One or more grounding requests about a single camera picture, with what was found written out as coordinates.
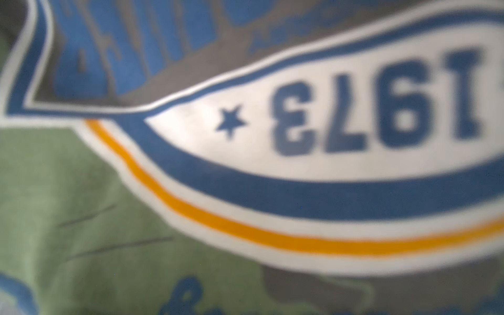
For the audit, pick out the green tank top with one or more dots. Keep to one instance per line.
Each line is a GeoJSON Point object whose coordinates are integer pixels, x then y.
{"type": "Point", "coordinates": [252, 157]}

